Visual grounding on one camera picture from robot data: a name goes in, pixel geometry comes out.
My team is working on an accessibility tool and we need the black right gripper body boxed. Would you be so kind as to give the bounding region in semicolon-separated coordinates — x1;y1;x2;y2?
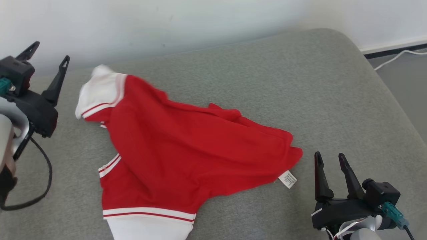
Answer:
311;198;381;230

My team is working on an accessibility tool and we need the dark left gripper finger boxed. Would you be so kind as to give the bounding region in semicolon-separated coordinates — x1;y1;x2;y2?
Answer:
15;41;41;62
41;55;71;107

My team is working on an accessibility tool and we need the teal camera connector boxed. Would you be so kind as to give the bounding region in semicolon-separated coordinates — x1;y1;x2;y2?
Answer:
380;201;409;230
0;77;14;96

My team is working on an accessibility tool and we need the black left camera cable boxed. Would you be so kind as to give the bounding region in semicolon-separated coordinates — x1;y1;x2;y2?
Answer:
0;125;53;211

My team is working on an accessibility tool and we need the teal left camera connector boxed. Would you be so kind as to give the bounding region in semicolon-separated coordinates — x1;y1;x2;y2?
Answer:
0;77;14;96

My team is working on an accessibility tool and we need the white floor cable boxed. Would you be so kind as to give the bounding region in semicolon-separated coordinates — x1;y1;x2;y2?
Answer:
374;49;427;71

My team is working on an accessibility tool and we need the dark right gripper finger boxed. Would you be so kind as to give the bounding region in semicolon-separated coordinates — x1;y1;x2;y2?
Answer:
314;151;335;202
338;153;365;200

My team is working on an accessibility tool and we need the teal right camera connector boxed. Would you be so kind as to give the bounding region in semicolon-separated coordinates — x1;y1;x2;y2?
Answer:
380;201;409;230

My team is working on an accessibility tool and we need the red jersey with white trim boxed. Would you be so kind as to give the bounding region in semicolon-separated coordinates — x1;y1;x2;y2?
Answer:
75;64;304;240

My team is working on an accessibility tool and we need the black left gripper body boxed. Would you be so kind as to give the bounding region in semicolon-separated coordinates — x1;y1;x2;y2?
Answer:
15;91;59;138

